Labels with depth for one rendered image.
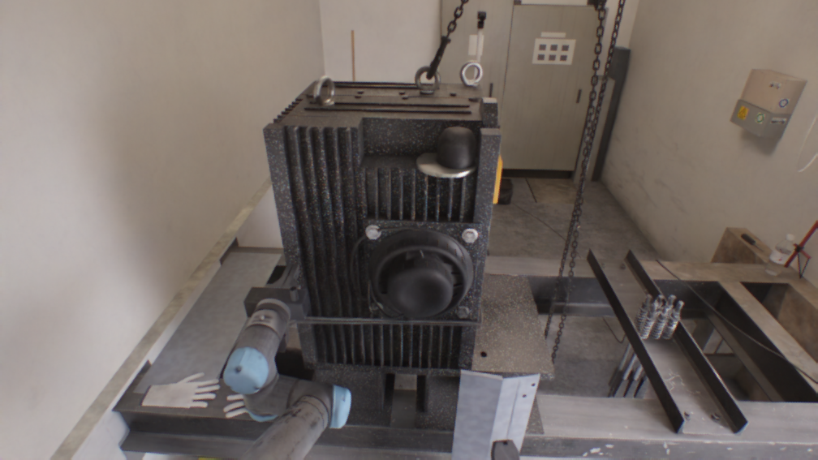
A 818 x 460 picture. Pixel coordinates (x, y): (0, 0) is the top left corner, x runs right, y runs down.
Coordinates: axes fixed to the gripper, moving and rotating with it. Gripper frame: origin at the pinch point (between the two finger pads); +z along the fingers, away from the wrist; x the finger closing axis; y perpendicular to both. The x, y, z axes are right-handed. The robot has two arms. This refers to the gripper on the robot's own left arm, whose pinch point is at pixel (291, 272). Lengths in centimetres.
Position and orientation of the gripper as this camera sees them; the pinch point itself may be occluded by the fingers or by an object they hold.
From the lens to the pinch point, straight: 106.1
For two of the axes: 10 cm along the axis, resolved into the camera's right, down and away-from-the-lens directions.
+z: 0.5, -4.9, 8.7
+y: 0.1, -8.7, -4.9
